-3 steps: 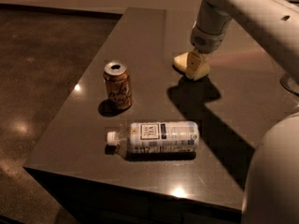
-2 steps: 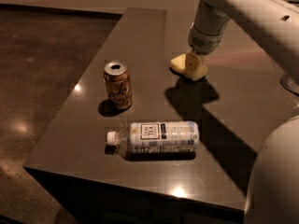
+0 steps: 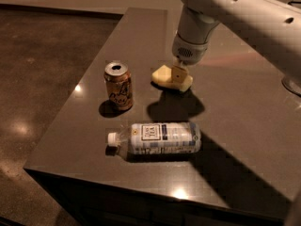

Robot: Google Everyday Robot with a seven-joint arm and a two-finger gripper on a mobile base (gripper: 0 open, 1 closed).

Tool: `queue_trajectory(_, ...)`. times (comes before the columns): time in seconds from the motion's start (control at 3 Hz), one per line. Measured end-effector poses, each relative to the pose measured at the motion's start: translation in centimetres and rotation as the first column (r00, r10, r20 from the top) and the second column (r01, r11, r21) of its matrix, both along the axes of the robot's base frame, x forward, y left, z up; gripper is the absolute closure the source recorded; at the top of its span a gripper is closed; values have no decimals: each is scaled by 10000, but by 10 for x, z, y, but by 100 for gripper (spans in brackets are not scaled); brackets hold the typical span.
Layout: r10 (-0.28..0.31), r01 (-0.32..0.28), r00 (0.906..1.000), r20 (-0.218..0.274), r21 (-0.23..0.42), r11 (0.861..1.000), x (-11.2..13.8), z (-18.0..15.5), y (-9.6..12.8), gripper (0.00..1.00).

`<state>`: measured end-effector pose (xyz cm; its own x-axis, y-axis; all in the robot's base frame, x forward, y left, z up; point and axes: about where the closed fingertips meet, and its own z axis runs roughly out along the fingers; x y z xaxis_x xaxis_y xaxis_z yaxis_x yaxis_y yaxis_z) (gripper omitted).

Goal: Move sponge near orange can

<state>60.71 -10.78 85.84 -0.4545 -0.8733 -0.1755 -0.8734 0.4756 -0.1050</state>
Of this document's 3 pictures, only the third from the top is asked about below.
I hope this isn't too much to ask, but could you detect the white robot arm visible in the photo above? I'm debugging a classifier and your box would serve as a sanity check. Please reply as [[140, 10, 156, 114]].
[[172, 0, 301, 85]]

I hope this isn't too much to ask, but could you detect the plastic tea bottle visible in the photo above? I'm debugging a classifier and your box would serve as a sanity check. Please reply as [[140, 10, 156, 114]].
[[107, 122, 201, 155]]

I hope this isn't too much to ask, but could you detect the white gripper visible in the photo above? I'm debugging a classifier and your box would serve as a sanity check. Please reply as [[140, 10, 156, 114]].
[[171, 33, 209, 83]]

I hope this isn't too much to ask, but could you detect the orange soda can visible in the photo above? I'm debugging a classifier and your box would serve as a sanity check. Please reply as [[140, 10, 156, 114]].
[[103, 62, 134, 111]]

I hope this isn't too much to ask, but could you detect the yellow sponge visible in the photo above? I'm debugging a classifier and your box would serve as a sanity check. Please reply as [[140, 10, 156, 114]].
[[151, 65, 193, 92]]

